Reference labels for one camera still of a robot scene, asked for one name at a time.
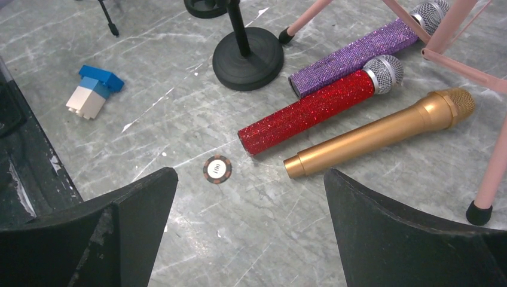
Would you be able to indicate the purple glitter microphone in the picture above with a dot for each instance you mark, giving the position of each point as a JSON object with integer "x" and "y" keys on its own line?
{"x": 388, "y": 39}

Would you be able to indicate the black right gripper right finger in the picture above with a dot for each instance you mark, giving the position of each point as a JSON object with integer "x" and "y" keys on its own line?
{"x": 383, "y": 242}

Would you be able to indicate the black round-base fork mic stand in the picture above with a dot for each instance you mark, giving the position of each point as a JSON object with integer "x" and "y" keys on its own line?
{"x": 204, "y": 9}

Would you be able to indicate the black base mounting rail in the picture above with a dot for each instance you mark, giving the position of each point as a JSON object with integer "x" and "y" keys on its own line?
{"x": 34, "y": 181}

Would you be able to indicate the red glitter microphone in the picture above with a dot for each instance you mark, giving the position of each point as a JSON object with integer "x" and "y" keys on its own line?
{"x": 378, "y": 76}

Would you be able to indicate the black round-base clip mic stand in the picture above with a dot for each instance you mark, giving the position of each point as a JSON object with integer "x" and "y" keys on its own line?
{"x": 248, "y": 58}

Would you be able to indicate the black tripod shock mount stand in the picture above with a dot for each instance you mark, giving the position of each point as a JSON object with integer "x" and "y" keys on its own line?
{"x": 111, "y": 25}

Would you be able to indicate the gold microphone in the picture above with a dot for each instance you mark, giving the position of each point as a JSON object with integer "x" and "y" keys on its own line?
{"x": 438, "y": 110}

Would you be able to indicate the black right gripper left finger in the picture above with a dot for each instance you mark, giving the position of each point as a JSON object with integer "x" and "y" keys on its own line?
{"x": 110, "y": 240}

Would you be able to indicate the brown poker chip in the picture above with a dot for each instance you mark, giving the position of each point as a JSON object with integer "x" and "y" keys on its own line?
{"x": 217, "y": 169}

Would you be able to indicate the blue white toy brick block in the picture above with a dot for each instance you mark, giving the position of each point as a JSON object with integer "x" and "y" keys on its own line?
{"x": 93, "y": 91}

